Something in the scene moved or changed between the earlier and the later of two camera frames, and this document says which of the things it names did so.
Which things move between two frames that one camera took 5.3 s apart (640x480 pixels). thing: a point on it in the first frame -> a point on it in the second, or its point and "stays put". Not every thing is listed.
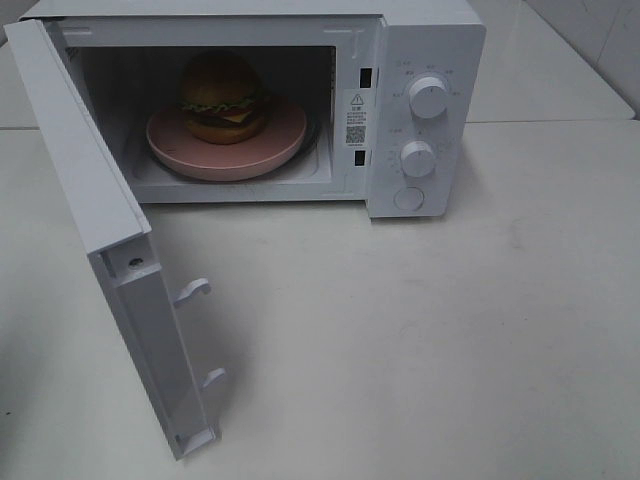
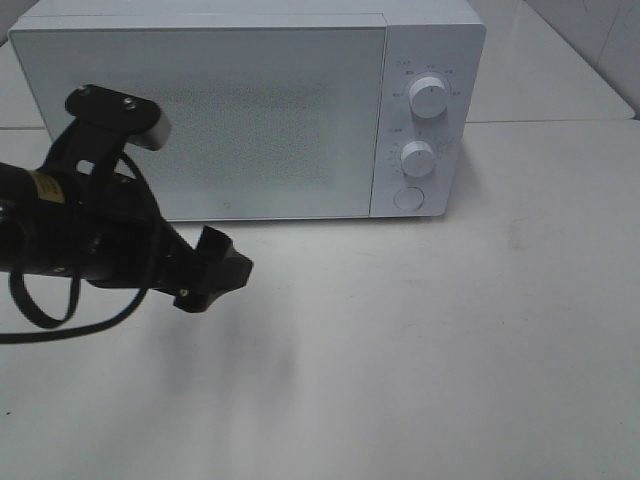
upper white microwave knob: x=429 y=95 stays put
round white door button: x=409 y=198 stays put
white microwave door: x=117 y=237 -> x=265 y=122
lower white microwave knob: x=417 y=159 stays put
